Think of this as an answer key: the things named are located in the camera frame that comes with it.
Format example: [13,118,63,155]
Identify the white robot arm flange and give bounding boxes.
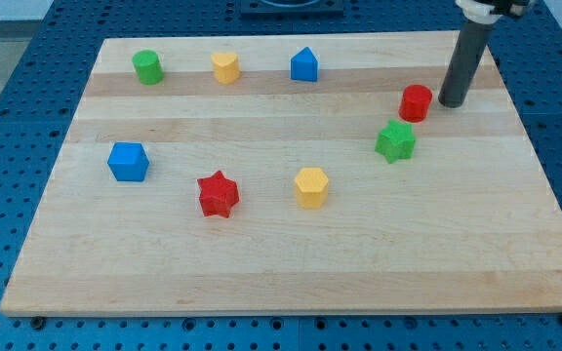
[455,0,538,25]

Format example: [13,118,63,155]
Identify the yellow hexagon block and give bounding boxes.
[294,168,329,209]

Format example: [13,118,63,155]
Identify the red star block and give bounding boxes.
[197,171,239,218]

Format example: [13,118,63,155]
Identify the green star block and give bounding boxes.
[375,119,417,164]

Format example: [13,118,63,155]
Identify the wooden board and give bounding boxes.
[0,31,562,317]

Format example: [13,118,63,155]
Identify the blue triangle block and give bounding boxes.
[290,47,319,82]

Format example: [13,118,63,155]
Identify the yellow heart block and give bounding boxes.
[211,52,241,84]

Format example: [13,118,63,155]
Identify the blue cube block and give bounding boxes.
[107,142,149,182]

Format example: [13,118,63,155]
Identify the red cylinder block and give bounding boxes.
[398,85,433,123]

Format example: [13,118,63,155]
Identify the green cylinder block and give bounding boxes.
[132,50,164,85]

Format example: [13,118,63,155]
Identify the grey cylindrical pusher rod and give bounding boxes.
[438,19,494,108]

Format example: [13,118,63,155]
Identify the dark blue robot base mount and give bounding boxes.
[238,0,344,19]

